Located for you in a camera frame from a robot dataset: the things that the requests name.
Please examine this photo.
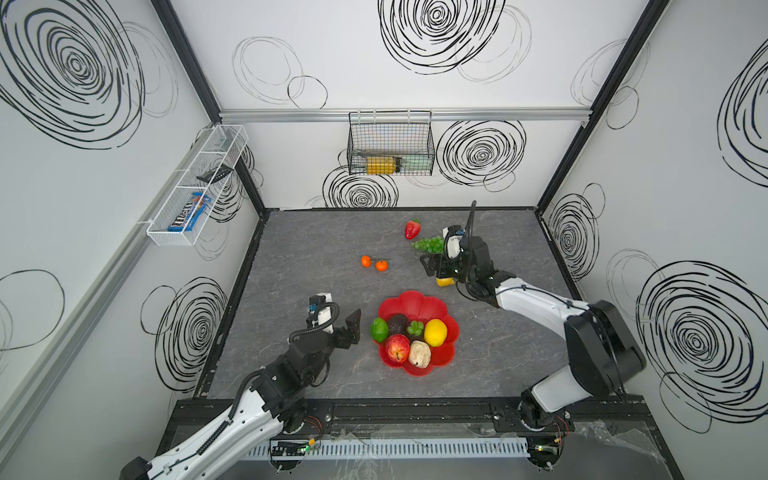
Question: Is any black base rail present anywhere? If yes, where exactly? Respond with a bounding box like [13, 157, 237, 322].
[288, 395, 651, 434]

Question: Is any yellow box in basket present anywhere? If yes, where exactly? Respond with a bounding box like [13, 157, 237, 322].
[366, 156, 399, 175]

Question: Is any beige garlic bulb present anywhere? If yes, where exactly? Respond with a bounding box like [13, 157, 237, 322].
[408, 340, 431, 369]

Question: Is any white wire shelf basket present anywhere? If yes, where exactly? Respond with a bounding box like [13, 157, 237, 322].
[147, 124, 248, 247]

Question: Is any red strawberry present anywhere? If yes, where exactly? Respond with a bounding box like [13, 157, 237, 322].
[404, 219, 421, 240]

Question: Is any yellow pear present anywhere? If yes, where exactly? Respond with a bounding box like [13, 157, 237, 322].
[436, 277, 455, 287]

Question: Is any blue candy packet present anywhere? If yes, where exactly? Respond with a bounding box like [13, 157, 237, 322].
[167, 192, 210, 232]

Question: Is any black wire basket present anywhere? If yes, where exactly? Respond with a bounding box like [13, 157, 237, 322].
[346, 110, 436, 177]

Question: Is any red apple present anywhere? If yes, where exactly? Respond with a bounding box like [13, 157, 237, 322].
[384, 334, 411, 365]

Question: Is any green item in basket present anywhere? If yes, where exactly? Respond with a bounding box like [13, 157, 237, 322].
[400, 154, 434, 176]

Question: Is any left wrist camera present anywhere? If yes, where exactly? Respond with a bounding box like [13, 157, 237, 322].
[307, 292, 334, 334]

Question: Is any red flower-shaped fruit bowl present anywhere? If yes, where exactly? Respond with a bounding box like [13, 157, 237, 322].
[373, 290, 460, 377]

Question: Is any dark avocado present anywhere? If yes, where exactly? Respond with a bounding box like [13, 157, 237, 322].
[387, 314, 410, 336]

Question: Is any green grape bunch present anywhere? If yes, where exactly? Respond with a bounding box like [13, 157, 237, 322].
[411, 236, 444, 254]

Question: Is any yellow lemon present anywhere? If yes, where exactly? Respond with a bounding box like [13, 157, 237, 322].
[423, 319, 448, 348]

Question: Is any grey slotted cable duct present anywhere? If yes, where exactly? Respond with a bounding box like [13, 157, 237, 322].
[243, 437, 530, 461]

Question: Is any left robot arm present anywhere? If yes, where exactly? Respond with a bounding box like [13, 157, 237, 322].
[119, 302, 361, 479]

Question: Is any green lime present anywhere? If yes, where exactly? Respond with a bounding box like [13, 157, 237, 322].
[370, 317, 390, 344]

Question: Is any black remote control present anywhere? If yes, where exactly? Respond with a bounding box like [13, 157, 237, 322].
[196, 164, 233, 184]

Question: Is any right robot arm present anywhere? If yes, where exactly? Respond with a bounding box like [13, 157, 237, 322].
[420, 205, 647, 431]

